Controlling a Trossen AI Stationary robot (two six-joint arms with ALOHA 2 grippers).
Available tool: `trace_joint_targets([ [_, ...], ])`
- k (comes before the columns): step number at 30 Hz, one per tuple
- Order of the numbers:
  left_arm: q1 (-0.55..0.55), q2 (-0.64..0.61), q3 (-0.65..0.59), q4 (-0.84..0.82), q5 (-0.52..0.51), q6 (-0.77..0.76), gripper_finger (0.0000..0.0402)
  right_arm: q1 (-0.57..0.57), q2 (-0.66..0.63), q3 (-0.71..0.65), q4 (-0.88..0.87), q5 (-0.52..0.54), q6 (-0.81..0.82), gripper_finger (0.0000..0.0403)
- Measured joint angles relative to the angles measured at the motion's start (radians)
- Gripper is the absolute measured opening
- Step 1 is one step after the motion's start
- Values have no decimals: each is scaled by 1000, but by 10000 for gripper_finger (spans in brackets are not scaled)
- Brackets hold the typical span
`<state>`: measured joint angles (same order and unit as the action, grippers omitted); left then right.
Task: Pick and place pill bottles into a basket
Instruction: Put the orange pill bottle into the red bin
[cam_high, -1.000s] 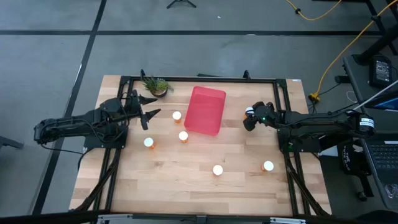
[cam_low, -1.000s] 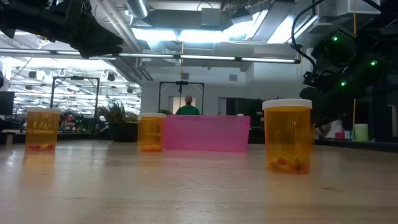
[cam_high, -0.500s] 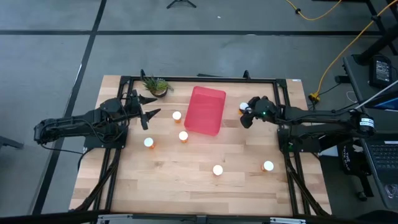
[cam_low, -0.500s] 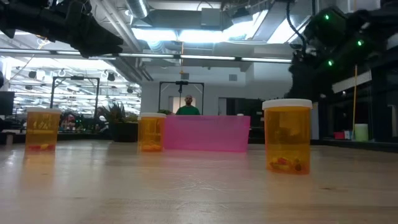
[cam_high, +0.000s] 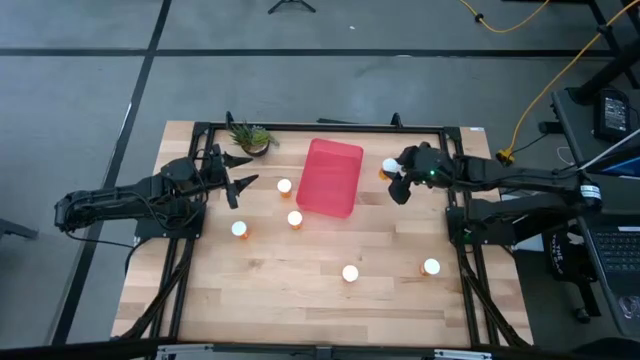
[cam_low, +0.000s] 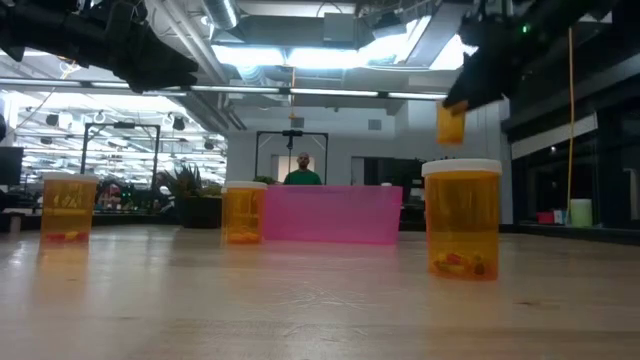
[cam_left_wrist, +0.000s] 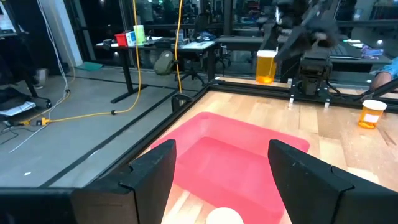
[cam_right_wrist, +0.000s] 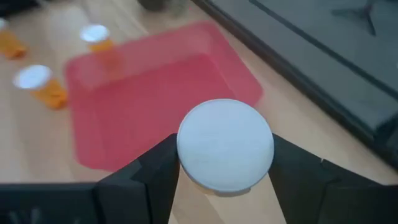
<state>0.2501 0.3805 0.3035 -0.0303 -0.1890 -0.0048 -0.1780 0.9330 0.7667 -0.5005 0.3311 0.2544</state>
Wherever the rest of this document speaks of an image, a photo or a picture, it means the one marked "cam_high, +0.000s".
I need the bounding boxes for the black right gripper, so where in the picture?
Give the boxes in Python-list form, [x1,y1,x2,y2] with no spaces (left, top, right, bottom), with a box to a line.
[388,142,456,206]

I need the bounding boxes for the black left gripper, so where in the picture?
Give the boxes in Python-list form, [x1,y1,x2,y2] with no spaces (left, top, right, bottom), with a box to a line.
[192,143,260,210]

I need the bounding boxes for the pink plastic basket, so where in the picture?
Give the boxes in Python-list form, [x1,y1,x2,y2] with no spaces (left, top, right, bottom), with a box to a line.
[294,137,365,220]

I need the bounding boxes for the small potted green plant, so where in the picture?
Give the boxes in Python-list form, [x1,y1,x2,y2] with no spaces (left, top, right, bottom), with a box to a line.
[228,121,280,158]

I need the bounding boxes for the black tripod legs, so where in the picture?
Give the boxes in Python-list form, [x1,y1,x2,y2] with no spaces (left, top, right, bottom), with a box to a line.
[267,0,317,15]

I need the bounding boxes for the dark grey desk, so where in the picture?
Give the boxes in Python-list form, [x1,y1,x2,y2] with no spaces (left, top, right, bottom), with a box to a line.
[549,87,640,341]

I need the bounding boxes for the black power adapter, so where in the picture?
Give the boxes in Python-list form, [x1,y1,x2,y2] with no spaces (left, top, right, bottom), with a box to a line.
[593,88,632,142]

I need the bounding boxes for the black laptop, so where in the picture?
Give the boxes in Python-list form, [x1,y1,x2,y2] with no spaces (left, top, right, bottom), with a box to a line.
[574,127,640,337]

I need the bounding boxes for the black stand base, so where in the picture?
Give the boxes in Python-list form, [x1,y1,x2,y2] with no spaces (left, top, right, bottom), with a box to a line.
[569,0,640,106]

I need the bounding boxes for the grey furniture foot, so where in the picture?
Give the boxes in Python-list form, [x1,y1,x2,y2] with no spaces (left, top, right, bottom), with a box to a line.
[0,218,40,242]

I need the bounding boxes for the black aluminium table frame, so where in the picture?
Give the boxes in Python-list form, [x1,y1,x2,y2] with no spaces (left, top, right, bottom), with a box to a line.
[114,110,534,360]

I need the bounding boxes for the yellow extension cable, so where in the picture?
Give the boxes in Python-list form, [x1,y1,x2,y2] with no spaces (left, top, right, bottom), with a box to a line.
[496,0,640,166]
[458,0,551,35]

